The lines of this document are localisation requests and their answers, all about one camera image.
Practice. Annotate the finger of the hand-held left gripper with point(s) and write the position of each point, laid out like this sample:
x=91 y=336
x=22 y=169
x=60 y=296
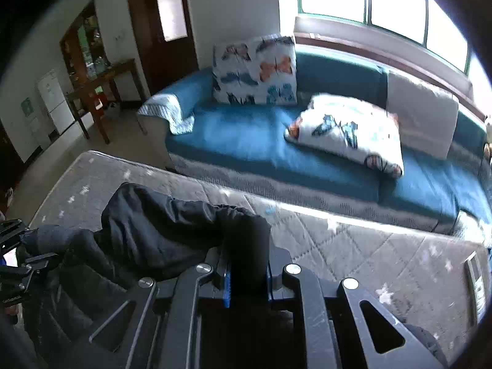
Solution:
x=38 y=258
x=17 y=228

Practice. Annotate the grey remote control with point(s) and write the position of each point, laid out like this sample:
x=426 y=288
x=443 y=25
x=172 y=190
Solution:
x=476 y=280

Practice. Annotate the grey quilted bed mat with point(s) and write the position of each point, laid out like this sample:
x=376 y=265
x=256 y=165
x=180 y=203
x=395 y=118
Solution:
x=346 y=246

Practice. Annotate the dark wooden door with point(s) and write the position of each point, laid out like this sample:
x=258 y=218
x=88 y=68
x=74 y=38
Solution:
x=153 y=65

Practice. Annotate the wooden side table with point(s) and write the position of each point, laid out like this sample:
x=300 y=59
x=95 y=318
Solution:
x=111 y=71

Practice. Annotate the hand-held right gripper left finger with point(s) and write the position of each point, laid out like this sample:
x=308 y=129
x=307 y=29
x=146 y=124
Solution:
x=226 y=288

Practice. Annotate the dark wooden display cabinet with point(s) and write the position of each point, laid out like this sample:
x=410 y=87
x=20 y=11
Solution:
x=88 y=46

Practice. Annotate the butterfly print pillow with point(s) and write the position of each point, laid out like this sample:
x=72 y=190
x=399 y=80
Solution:
x=253 y=69
x=346 y=134

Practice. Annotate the white refrigerator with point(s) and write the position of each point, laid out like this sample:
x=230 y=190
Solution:
x=53 y=100

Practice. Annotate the white back cushion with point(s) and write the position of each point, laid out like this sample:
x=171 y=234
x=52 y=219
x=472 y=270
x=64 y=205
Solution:
x=422 y=111

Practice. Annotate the blue sofa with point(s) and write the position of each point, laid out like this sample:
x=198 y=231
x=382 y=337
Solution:
x=238 y=138

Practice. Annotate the black puffer jacket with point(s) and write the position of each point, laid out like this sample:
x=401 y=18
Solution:
x=153 y=230

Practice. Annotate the green framed window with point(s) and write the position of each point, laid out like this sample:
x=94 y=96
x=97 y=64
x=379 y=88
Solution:
x=396 y=0

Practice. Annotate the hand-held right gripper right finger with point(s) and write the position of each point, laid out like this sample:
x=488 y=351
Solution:
x=270 y=286

